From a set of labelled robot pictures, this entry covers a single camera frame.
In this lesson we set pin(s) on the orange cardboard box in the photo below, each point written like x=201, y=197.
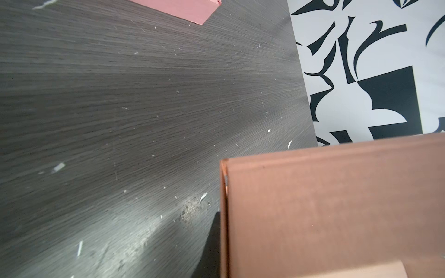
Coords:
x=359, y=210

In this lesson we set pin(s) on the pink cardboard box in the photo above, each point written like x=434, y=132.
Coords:
x=195, y=11

